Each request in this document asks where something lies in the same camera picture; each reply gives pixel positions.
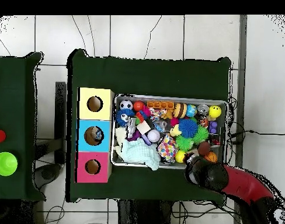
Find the mint green cloth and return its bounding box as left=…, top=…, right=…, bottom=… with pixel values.
left=120, top=137, right=161, bottom=171

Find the colourful printed packet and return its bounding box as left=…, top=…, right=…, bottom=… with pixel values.
left=156, top=134, right=178, bottom=159

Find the wooden box with three holes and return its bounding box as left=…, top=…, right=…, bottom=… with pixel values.
left=76, top=86, right=115, bottom=184

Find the clear mesh bin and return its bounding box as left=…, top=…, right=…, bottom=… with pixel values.
left=111, top=94, right=229, bottom=170

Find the small white baseball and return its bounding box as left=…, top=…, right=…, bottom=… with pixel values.
left=147, top=129, right=161, bottom=143

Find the small red ball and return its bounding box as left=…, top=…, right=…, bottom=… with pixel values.
left=133, top=100, right=145, bottom=113

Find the small soccer ball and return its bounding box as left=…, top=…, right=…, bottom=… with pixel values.
left=120, top=99, right=134, bottom=112

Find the orange plastic toy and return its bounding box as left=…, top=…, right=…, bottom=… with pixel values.
left=146, top=100, right=175, bottom=110

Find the brown burger toy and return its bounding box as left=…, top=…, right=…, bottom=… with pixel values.
left=172, top=102, right=188, bottom=120

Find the large blue spiky ball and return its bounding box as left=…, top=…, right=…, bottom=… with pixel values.
left=178, top=118, right=199, bottom=139

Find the plain yellow ball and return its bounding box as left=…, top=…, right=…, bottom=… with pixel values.
left=175, top=149, right=187, bottom=164

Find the yellow smiley ball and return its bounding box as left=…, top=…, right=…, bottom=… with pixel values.
left=208, top=104, right=223, bottom=119

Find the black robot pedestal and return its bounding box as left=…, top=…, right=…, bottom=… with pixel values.
left=118, top=199, right=180, bottom=224

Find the black cable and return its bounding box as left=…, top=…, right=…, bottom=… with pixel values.
left=228, top=128, right=285, bottom=141

